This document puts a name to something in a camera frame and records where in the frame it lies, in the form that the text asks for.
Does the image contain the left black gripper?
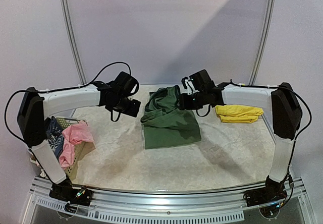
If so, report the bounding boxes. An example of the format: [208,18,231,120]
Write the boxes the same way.
[110,94,141,117]

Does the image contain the olive green garment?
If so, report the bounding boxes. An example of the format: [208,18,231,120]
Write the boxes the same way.
[140,85,201,150]

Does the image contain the yellow shorts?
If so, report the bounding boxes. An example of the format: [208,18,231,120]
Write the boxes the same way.
[215,105,264,124]

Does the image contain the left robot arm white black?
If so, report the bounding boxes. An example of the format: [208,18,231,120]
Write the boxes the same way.
[17,72,141,201]

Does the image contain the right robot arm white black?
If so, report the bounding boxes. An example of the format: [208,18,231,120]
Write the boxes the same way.
[178,69,302,183]

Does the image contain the beige plastic laundry basket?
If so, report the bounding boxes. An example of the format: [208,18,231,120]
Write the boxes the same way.
[56,117,94,181]

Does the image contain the pink garment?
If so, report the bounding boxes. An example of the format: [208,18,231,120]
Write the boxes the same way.
[59,121,94,170]

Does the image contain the dark blue garment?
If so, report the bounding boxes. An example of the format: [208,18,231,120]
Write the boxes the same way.
[45,117,64,159]

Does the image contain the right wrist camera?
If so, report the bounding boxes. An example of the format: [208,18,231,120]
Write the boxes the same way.
[181,77,195,95]

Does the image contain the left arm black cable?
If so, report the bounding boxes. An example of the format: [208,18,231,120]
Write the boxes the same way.
[4,62,133,144]

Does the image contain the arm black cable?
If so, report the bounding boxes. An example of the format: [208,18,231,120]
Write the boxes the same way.
[229,79,312,177]
[4,62,133,144]

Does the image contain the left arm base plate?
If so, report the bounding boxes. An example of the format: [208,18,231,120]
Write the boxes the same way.
[49,184,94,206]

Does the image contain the aluminium front rail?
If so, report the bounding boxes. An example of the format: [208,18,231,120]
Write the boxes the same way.
[21,177,316,223]

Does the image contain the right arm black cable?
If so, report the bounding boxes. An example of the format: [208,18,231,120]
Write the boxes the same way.
[229,79,312,177]

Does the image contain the right aluminium frame post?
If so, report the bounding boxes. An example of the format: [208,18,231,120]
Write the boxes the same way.
[248,0,275,85]

